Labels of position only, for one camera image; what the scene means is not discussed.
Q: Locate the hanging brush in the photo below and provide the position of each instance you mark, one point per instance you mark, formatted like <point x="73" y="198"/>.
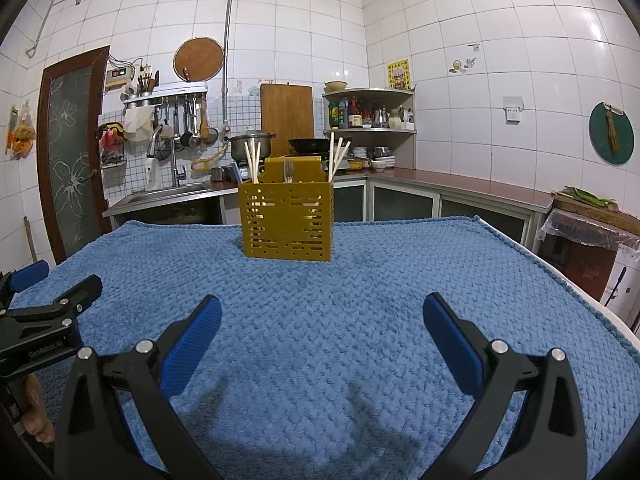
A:
<point x="612" y="135"/>

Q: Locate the wooden stick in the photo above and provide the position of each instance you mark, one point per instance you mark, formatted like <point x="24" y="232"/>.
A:
<point x="31" y="240"/>

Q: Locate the stacked white bowls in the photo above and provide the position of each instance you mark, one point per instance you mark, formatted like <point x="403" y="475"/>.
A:
<point x="375" y="160"/>

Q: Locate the wall hook decals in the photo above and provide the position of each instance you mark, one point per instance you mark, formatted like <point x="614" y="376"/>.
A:
<point x="456" y="66"/>

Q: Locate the person's left hand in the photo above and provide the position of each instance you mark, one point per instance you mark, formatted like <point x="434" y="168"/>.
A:
<point x="37" y="410"/>

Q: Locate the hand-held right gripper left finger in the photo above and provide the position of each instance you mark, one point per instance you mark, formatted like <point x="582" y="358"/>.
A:
<point x="192" y="345"/>

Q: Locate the brown kitchen counter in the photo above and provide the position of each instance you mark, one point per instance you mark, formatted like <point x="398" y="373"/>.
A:
<point x="450" y="182"/>

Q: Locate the metal corner shelf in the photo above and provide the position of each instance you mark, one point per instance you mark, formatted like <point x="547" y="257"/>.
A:
<point x="370" y="92"/>

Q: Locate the brown cabinet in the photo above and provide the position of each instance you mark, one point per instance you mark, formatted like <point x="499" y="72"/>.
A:
<point x="585" y="270"/>

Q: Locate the stainless steel sink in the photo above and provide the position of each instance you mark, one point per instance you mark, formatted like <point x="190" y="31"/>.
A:
<point x="170" y="191"/>

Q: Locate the green round board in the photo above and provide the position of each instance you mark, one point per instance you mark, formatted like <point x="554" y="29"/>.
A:
<point x="600" y="145"/>

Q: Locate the black wok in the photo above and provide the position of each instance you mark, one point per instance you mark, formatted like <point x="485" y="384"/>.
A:
<point x="307" y="145"/>

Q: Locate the vertical metal pipe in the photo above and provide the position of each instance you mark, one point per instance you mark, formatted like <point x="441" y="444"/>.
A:
<point x="227" y="35"/>

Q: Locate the wooden cutting board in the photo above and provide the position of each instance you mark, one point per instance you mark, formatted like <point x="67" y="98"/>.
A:
<point x="286" y="115"/>

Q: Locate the glass door base cabinets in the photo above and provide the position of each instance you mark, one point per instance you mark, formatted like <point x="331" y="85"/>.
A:
<point x="400" y="205"/>

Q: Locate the white cloth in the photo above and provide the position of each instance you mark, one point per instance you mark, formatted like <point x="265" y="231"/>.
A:
<point x="137" y="122"/>

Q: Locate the green bottle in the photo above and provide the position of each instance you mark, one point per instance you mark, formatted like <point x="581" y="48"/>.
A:
<point x="334" y="116"/>

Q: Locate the pale bowl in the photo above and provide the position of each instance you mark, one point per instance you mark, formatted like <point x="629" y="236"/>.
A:
<point x="336" y="86"/>

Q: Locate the white timer box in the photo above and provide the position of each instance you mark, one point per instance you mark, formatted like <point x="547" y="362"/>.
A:
<point x="119" y="76"/>

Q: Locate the clear plastic sheet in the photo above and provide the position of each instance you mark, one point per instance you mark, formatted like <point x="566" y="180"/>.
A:
<point x="575" y="232"/>

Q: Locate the yellow wall poster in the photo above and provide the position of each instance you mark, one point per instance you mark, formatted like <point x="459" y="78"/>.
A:
<point x="398" y="74"/>

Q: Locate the metal faucet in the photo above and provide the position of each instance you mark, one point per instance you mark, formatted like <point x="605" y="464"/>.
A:
<point x="176" y="165"/>

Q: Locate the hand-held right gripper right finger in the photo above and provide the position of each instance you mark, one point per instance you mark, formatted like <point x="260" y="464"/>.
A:
<point x="450" y="340"/>

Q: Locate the wooden spatula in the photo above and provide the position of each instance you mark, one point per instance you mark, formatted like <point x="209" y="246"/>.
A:
<point x="204" y="125"/>

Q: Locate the green vegetables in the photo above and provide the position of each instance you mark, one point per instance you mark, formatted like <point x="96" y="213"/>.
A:
<point x="587" y="196"/>

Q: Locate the steel ladle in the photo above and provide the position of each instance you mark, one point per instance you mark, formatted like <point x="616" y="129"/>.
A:
<point x="212" y="136"/>

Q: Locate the yellow and red bags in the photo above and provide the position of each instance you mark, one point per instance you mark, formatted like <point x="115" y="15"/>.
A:
<point x="110" y="136"/>

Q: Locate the hanging orange bag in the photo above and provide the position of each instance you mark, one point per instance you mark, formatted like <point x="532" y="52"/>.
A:
<point x="22" y="137"/>

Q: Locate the blue textured blanket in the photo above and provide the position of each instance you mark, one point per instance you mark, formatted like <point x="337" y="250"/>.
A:
<point x="320" y="285"/>

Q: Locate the white wall socket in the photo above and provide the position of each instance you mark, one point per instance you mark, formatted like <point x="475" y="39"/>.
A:
<point x="513" y="110"/>

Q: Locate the red label bottle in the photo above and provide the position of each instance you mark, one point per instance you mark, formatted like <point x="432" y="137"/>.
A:
<point x="355" y="116"/>

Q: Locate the metal strainer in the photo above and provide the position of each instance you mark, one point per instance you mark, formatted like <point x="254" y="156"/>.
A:
<point x="160" y="149"/>

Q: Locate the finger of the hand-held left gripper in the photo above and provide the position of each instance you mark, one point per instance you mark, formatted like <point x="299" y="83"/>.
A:
<point x="30" y="272"/>
<point x="75" y="295"/>

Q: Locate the yellow perforated utensil holder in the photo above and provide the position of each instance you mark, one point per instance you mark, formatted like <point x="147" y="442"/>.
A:
<point x="285" y="220"/>

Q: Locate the brown frosted glass door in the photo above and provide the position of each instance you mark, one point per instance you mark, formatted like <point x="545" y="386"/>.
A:
<point x="72" y="160"/>

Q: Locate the steel cooking pot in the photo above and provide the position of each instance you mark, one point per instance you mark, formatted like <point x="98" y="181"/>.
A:
<point x="267" y="147"/>

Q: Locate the knife holder with utensils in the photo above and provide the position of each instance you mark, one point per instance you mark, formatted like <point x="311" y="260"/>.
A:
<point x="147" y="87"/>

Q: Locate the metal cup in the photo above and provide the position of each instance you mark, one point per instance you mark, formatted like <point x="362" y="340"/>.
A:
<point x="217" y="174"/>

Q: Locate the wooden chopping block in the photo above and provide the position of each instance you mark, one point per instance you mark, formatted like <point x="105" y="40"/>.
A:
<point x="600" y="217"/>

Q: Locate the black ladle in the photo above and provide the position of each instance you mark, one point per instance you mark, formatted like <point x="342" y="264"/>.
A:
<point x="186" y="139"/>

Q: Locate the blue bottle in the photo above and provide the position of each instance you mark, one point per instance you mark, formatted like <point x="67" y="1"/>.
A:
<point x="343" y="115"/>

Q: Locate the round wooden board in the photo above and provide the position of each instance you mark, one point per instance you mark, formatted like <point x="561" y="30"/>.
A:
<point x="198" y="59"/>

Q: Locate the metal wall rack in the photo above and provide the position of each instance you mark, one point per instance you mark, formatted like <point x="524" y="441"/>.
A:
<point x="170" y="94"/>

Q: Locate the steel gas stove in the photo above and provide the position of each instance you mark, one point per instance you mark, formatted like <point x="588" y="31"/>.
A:
<point x="232" y="172"/>

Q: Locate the bent metal wall pipe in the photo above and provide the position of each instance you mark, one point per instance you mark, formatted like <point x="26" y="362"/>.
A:
<point x="42" y="22"/>

